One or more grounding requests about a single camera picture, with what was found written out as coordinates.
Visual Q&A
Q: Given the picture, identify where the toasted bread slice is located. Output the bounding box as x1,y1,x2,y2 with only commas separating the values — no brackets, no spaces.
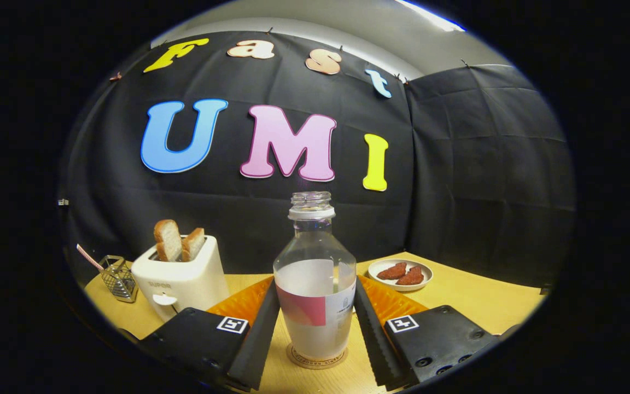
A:
154,219,183,262
182,228,206,262

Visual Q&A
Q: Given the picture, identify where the white toaster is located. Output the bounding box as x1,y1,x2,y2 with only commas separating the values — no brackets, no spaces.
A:
131,235,230,322

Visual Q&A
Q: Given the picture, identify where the black backdrop cloth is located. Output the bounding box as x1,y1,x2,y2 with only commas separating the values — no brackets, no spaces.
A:
58,30,575,288

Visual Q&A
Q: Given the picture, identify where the metal wire basket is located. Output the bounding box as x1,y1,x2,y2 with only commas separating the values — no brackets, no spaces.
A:
99,255,139,303

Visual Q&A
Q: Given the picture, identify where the red sausage piece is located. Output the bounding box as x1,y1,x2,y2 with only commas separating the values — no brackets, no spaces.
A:
376,262,407,280
396,266,424,286

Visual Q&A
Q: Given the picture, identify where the round white plate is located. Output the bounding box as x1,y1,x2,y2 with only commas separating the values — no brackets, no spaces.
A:
367,258,434,292

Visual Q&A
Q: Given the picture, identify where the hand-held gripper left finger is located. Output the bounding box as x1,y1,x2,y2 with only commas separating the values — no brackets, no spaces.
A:
139,275,281,392

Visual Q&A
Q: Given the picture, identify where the wooden table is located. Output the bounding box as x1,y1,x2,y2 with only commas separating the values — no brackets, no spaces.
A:
84,252,545,394

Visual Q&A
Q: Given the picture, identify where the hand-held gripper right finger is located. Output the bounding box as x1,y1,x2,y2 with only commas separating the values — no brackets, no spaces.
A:
353,274,500,392

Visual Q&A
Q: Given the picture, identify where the clear juice bottle pink label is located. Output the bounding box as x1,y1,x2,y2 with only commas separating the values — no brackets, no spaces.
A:
273,191,358,361

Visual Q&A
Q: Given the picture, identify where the round wooden coaster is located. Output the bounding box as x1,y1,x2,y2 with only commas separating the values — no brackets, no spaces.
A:
286,342,348,370

